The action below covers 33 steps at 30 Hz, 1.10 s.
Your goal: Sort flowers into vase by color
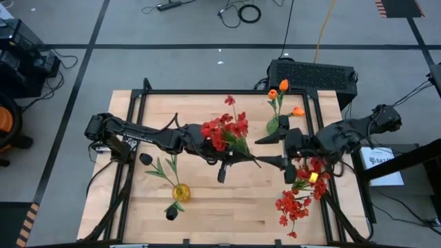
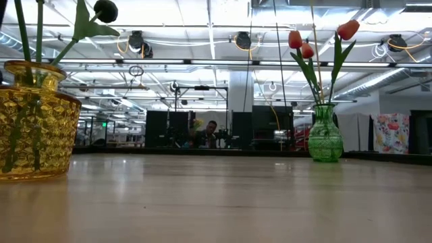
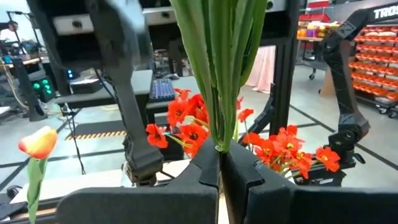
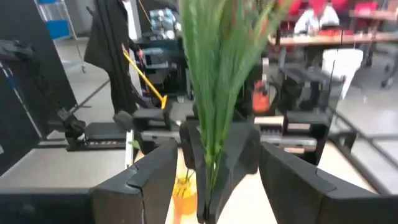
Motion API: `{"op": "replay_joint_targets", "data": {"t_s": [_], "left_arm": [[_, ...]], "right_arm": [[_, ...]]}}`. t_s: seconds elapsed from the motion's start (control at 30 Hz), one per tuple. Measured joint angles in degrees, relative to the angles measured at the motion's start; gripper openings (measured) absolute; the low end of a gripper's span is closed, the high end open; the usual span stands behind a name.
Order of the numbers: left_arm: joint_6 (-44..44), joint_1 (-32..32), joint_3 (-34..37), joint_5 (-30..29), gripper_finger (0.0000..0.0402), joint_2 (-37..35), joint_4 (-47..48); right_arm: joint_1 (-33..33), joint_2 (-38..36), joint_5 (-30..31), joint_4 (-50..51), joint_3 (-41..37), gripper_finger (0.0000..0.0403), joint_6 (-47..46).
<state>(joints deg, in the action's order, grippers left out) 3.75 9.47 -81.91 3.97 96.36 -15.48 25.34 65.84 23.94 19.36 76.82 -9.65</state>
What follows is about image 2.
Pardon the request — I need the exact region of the person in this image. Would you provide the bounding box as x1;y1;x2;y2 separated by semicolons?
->
197;119;219;149

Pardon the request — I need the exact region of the silver ventilation duct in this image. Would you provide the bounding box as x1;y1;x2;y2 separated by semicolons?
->
332;47;432;101

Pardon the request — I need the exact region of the white pillar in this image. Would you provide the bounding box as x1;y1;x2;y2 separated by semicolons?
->
228;69;254;114

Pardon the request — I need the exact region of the black ceiling cable reel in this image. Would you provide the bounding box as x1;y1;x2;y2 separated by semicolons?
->
387;33;408;53
128;30;155;59
235;31;252;51

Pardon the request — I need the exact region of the white hanging cloth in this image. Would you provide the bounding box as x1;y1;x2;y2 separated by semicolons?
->
337;113;371;153

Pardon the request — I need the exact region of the yellow glass vase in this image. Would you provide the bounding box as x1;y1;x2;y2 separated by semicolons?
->
0;59;83;182

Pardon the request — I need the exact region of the long ceiling light strip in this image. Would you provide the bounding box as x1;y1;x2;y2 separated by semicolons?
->
47;58;432;68

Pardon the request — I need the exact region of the floral patterned cloth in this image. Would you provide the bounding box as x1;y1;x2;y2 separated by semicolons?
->
371;113;411;155

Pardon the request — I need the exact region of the green glass vase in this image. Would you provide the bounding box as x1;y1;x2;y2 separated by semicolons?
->
307;103;344;163

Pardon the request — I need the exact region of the black partition panel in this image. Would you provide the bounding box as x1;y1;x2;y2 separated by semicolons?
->
231;105;294;151
144;110;196;149

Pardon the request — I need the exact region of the black hanging cable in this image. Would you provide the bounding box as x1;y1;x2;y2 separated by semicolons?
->
272;0;288;109
242;0;254;113

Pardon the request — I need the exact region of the black metal gantry frame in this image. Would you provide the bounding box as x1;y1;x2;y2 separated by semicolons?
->
173;85;230;149

